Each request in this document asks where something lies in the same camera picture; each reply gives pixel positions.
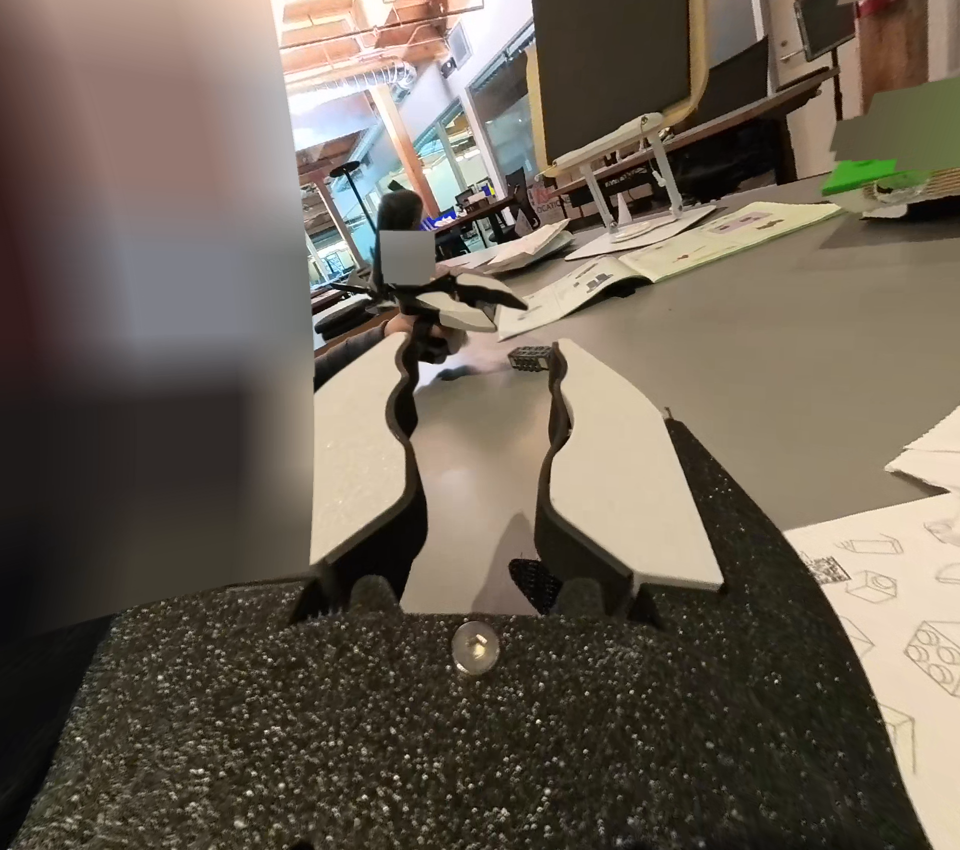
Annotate person's left forearm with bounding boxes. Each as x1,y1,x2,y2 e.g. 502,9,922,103
313,331,399,392

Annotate grey desk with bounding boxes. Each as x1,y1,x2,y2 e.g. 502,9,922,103
313,178,960,614

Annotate white paper sheet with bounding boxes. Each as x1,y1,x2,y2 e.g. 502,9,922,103
885,403,960,497

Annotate white sheet brick drawings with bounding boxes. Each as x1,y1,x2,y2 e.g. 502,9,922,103
783,496,960,850

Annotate small wall monitor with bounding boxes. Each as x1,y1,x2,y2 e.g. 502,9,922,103
793,0,858,62

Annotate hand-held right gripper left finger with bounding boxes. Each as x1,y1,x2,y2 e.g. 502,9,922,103
309,331,430,584

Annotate silver air duct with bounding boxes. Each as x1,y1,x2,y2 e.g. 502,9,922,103
288,58,421,101

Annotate black floor lamp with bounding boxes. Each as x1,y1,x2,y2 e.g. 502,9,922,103
330,163,378,284

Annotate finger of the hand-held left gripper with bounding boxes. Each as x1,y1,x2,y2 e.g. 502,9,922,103
412,289,501,335
456,272,531,311

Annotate dark grey studded brick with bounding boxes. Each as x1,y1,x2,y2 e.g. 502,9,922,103
507,342,558,376

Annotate wooden background desk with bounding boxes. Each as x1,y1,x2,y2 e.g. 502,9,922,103
551,66,841,198

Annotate white paper bag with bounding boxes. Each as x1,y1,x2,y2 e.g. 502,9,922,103
438,223,575,277

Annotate black panel yellow rim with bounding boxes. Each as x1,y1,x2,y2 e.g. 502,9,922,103
521,0,710,170

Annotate brick instruction booklet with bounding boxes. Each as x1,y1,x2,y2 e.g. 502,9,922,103
495,201,845,342

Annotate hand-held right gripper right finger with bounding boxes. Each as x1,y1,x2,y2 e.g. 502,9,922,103
534,337,726,617

